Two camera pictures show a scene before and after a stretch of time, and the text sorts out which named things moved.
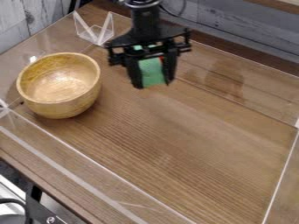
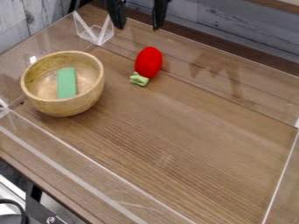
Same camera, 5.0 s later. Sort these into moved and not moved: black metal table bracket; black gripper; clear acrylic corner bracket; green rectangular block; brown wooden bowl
Moved: green rectangular block; black gripper
Not moved: clear acrylic corner bracket; brown wooden bowl; black metal table bracket
